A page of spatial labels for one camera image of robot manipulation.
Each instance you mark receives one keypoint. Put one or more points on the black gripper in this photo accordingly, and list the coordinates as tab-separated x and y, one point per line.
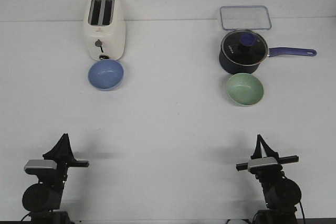
60	153
269	153

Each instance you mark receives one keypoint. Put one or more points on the green bowl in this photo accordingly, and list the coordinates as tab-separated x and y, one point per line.
244	89

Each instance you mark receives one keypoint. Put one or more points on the blue bowl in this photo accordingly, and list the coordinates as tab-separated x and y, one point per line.
106	75

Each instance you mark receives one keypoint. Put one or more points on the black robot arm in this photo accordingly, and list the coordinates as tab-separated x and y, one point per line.
281	194
43	199

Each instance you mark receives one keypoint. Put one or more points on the dark blue saucepan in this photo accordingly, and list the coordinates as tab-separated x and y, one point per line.
234	68

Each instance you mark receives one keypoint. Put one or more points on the glass pot lid blue knob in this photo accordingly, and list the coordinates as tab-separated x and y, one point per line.
244	47

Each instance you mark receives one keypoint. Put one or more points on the clear rectangular food container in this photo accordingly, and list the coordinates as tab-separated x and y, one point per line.
245	17

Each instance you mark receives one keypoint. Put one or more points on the cream two-slot toaster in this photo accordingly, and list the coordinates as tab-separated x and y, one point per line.
104	29

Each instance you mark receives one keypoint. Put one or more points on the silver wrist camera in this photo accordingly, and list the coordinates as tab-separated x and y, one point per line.
39	166
259	164

